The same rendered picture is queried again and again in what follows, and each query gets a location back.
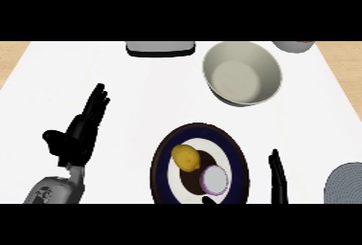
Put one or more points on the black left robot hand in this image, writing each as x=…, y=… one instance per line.
x=80, y=134

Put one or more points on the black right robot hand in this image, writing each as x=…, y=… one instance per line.
x=278, y=182

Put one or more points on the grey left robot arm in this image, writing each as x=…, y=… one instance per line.
x=60, y=188

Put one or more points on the purple rimmed can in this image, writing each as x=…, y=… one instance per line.
x=215, y=180

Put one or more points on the dark blue rimmed plate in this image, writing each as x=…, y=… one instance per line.
x=199, y=162

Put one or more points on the pale grey bowl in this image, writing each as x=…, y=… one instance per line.
x=242, y=73

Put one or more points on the grey round ribbed mat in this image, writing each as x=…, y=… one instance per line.
x=345, y=183

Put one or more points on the yellow lemon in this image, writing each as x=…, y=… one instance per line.
x=185, y=158

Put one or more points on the grey and black appliance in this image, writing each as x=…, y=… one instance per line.
x=160, y=48

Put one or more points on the pale grey round container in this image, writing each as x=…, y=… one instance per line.
x=293, y=46

